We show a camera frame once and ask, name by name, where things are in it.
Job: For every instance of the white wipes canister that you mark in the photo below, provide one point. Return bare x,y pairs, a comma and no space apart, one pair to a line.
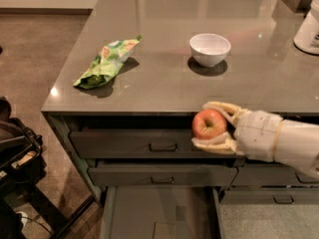
307,37

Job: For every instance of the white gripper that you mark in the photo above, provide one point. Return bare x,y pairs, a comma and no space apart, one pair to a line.
257,133

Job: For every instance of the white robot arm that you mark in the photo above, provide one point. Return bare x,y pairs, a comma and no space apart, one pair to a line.
297,146

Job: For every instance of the top left grey drawer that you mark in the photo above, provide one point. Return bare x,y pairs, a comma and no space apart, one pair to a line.
138,143

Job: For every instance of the bottom right grey drawer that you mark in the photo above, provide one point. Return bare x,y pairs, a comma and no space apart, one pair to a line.
281,196

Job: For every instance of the white bowl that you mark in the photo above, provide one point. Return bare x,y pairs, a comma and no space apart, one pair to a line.
209,49

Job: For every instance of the green chip bag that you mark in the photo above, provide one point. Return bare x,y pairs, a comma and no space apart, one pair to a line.
107,63

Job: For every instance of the grey counter cabinet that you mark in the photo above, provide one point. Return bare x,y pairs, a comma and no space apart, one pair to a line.
161,85

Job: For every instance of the bottom left open drawer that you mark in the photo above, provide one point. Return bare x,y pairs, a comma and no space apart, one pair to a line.
164,212

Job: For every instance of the middle left grey drawer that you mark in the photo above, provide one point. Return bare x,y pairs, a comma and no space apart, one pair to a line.
179,174

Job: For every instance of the middle right grey drawer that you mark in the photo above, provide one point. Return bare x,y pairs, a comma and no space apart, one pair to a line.
271,175

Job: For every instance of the red apple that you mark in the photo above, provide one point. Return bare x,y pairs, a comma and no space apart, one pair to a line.
208,124

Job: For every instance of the grey drawer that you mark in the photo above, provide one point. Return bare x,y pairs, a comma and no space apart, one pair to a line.
271,175
281,196
179,174
138,143

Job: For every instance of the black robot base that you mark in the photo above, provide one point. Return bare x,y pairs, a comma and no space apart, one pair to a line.
21,161

